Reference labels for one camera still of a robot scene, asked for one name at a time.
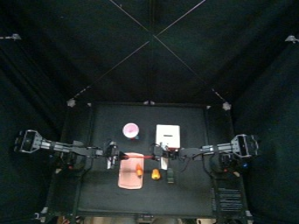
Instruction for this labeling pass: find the thin diagonal brace cord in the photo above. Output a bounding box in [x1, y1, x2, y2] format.
[107, 0, 227, 103]
[70, 0, 208, 101]

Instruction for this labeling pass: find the pink plastic cup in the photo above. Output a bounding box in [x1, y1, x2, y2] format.
[122, 122, 142, 140]

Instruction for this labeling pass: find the white printed label sticker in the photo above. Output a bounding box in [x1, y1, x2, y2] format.
[218, 187, 243, 213]

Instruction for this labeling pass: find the thin red toy knife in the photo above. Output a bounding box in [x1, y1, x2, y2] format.
[123, 155, 155, 160]

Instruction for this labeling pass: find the orange toy carrot piece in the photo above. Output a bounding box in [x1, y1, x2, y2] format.
[151, 168, 162, 181]
[135, 163, 144, 178]

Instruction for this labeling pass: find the pink cutting board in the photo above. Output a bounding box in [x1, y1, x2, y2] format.
[116, 151, 146, 191]

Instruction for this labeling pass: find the white rectangular box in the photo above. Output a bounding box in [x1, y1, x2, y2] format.
[154, 123, 183, 150]

